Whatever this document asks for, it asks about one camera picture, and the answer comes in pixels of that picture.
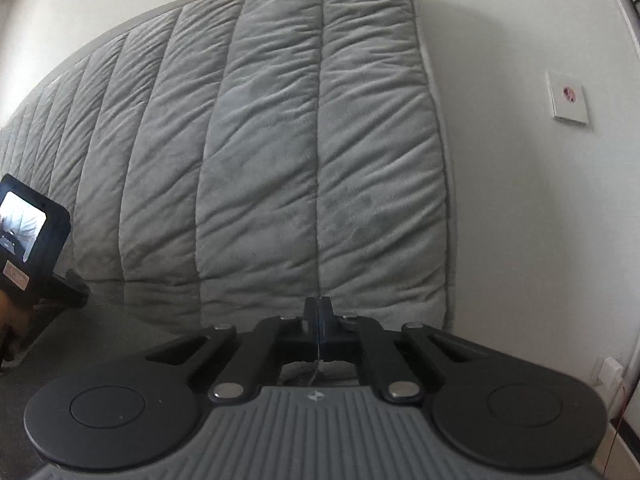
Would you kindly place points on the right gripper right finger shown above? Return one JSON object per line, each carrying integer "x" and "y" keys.
{"x": 404, "y": 366}

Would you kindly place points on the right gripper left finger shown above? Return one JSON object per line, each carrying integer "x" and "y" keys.
{"x": 230, "y": 367}

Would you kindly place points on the grey garment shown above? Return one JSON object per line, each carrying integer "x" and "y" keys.
{"x": 86, "y": 398}

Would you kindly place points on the person's left hand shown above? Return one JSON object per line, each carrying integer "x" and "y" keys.
{"x": 15, "y": 319}

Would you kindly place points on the grey padded headboard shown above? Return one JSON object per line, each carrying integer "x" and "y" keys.
{"x": 223, "y": 160}

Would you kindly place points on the white wall socket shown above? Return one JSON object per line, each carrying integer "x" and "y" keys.
{"x": 608, "y": 372}

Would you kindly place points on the white wall switch plate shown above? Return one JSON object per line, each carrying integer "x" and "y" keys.
{"x": 567, "y": 99}

